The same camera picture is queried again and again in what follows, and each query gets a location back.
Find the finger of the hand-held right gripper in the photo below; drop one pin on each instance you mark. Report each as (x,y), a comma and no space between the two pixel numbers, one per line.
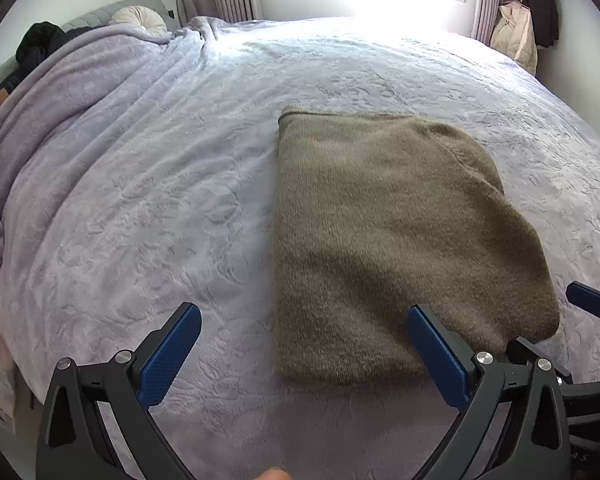
(587,297)
(521,347)

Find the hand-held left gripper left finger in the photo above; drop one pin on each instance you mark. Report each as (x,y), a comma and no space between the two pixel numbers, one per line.
(172,345)

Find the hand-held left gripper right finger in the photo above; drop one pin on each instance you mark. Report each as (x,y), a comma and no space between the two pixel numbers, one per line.
(435,345)

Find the brown knit sweater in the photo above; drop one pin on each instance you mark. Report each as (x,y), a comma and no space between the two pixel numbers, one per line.
(390,235)

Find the pile of dark clothes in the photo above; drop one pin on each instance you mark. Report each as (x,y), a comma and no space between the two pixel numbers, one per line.
(37,40)

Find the person's left hand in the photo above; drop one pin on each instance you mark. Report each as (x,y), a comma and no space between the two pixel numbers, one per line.
(274,475)

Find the lavender embossed blanket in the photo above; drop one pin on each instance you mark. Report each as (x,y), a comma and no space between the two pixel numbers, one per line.
(130,185)

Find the beige hanging coat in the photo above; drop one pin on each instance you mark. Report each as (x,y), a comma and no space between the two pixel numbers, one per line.
(517,35)

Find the black hanging coat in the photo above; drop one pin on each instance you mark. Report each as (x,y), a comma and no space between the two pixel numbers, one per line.
(540,5)

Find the pleated curtain beside coats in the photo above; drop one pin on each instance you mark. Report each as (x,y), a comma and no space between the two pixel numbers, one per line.
(490,5)

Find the round cream pillow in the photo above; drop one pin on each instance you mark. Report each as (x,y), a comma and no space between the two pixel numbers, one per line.
(140,17)

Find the grey quilted headboard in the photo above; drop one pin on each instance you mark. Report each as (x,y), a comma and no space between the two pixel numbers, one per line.
(87,16)

